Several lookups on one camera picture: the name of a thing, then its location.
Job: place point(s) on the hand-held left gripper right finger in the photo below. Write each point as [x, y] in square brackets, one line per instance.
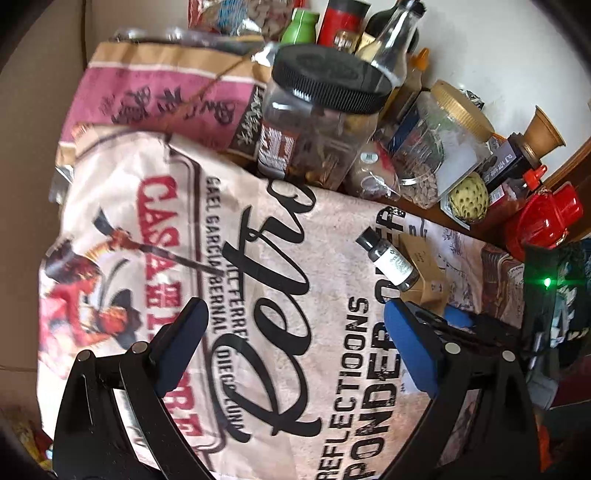
[411, 346]

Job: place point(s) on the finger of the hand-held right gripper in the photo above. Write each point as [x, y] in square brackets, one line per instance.
[459, 318]
[485, 341]

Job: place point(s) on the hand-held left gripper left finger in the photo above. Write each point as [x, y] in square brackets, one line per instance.
[180, 341]

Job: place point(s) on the small brown cardboard box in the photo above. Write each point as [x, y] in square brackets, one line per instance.
[427, 272]

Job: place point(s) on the small black-capped bottle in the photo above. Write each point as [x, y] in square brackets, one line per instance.
[390, 263]

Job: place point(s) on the red container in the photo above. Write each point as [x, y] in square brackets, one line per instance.
[545, 217]

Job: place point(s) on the red sauce bottle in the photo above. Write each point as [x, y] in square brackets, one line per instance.
[508, 198]

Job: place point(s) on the custard apple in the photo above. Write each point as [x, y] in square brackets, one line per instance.
[468, 198]

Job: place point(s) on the newspaper print tablecloth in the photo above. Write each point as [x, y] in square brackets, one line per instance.
[323, 258]

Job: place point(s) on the dark bottle with wooden top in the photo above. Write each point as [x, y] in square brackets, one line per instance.
[508, 164]

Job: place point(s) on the brown bell-shaped funnel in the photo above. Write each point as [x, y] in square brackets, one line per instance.
[542, 134]

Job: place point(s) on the clear jar with gold lid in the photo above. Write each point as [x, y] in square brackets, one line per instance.
[443, 143]

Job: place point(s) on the clear jar with black lid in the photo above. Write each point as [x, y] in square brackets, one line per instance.
[318, 129]

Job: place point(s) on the orange-capped squeeze bottle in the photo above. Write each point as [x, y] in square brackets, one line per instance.
[413, 83]

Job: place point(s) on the pink and brown bag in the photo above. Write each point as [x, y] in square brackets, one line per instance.
[157, 101]

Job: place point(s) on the clear glass bottle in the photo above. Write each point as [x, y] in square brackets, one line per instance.
[392, 41]

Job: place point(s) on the dark glass bottle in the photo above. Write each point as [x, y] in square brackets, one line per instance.
[376, 23]

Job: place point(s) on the red canister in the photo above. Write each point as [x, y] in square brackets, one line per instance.
[341, 23]

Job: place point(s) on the red snack packet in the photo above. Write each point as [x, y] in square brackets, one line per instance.
[240, 16]

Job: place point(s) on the green plastic bottle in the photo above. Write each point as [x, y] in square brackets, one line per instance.
[300, 27]

